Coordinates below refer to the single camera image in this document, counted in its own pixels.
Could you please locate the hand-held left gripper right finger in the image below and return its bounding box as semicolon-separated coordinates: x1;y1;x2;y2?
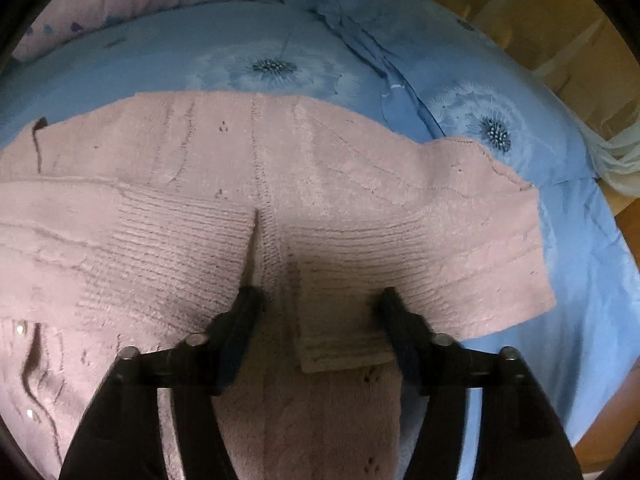
370;286;584;480

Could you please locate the wooden wardrobe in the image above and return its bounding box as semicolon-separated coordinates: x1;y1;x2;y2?
430;0;640;142

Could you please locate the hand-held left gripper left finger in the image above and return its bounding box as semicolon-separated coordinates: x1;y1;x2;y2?
59;285;267;480

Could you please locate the white sheer curtain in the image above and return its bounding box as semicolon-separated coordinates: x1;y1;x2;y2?
575;114;640;197

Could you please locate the pink knit sweater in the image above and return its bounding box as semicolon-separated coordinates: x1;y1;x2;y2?
0;92;558;480

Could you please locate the blue dandelion print bed sheet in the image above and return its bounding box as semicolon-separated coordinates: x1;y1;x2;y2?
0;0;640;466

